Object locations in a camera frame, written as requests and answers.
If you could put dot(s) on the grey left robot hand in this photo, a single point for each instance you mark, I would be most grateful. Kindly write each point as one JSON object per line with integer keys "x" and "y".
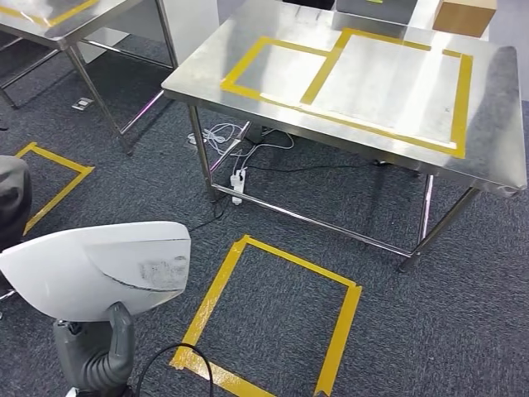
{"x": 93, "y": 353}

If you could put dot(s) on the white plastic car part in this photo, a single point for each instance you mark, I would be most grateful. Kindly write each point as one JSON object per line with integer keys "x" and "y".
{"x": 82, "y": 274}

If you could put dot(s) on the steel workbench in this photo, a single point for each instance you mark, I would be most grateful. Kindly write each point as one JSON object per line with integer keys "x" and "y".
{"x": 103, "y": 19}
{"x": 487, "y": 109}

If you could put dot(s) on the black fabric object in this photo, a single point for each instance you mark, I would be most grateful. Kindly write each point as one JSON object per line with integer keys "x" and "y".
{"x": 14, "y": 197}

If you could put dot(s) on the grey floor socket plate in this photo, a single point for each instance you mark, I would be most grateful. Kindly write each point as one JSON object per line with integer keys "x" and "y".
{"x": 82, "y": 104}

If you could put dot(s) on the white power strip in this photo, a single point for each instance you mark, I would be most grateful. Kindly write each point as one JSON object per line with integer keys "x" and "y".
{"x": 238, "y": 183}

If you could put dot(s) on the white desk panel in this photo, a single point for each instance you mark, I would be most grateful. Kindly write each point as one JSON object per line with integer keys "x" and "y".
{"x": 194, "y": 22}

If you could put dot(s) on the white table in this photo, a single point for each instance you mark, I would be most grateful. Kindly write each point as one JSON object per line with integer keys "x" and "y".
{"x": 421, "y": 16}

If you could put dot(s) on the brown cardboard box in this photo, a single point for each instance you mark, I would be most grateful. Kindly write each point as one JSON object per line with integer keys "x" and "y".
{"x": 462, "y": 19}

